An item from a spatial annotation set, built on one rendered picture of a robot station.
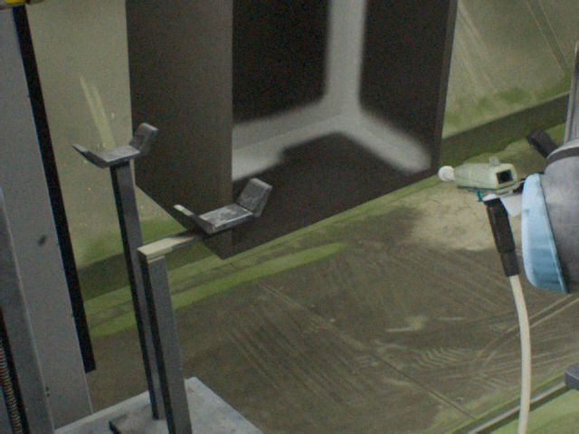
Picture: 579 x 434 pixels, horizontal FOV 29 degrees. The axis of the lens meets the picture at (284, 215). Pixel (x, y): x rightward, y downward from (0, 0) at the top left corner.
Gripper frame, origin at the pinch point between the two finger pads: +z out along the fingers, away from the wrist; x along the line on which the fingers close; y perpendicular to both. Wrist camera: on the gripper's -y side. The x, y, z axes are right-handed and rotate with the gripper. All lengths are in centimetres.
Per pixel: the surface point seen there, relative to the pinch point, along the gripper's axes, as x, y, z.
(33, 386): -110, -5, 69
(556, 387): 36, 50, -14
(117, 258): 102, 0, 77
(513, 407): 31, 50, -2
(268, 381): 55, 34, 48
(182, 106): 18, -31, 50
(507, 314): 67, 37, -15
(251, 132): 61, -23, 36
